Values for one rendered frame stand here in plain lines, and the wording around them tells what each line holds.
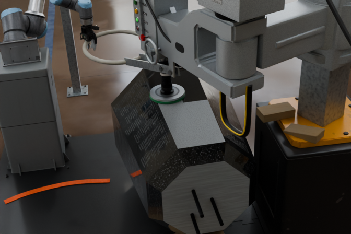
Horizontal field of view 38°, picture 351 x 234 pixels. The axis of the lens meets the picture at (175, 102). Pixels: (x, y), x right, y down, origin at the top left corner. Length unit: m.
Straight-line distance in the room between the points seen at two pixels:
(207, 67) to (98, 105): 2.46
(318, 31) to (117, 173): 1.96
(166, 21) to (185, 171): 0.78
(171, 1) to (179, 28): 0.26
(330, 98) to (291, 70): 2.48
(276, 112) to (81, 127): 2.07
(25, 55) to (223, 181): 1.74
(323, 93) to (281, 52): 0.50
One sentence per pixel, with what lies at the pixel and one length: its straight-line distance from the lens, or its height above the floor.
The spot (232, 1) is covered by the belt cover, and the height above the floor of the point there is 1.67.
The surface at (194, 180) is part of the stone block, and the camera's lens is 2.67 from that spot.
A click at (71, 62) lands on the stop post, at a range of 4.93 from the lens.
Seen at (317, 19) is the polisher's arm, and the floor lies 1.45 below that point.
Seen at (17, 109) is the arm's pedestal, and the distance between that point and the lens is 3.80.
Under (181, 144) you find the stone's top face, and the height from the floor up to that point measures 0.85.
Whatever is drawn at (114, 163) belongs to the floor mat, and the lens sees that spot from 3.98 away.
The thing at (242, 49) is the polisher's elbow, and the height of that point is 1.42.
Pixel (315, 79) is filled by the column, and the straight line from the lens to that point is 2.88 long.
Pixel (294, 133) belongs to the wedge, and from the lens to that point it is 2.86.
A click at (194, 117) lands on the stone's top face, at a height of 0.85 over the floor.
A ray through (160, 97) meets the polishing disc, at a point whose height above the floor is 0.87.
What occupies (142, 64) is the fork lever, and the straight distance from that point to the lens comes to 3.16.
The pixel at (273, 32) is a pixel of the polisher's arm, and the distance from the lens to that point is 2.39.
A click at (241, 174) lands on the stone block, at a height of 0.69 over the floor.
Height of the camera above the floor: 2.34
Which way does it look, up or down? 30 degrees down
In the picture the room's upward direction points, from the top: 3 degrees counter-clockwise
